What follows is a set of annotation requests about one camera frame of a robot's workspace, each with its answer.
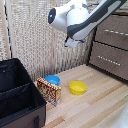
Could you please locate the yellow bowl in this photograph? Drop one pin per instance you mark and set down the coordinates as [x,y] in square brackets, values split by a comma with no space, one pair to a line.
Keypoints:
[78,87]

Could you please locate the beige woven screen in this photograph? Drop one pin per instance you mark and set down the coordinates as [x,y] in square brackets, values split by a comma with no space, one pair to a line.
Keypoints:
[30,36]

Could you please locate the dark framed drawer cabinet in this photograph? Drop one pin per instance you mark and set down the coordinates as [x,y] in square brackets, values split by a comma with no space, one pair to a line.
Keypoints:
[124,78]

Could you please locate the black fabric storage box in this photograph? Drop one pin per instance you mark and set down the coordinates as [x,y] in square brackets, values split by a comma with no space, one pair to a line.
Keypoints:
[18,96]

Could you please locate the light wooden post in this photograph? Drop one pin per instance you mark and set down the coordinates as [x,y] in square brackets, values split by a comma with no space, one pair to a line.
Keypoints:
[2,30]

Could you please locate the blue bowl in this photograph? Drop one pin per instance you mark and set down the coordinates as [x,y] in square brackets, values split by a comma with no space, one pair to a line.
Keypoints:
[52,79]

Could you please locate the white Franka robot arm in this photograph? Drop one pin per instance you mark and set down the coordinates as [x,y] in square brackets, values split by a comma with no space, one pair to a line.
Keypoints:
[83,18]

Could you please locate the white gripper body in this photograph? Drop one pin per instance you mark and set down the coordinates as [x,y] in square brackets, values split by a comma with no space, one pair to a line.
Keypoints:
[71,42]

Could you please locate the red yellow cracker box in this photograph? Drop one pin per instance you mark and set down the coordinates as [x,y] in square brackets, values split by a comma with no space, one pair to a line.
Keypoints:
[49,91]

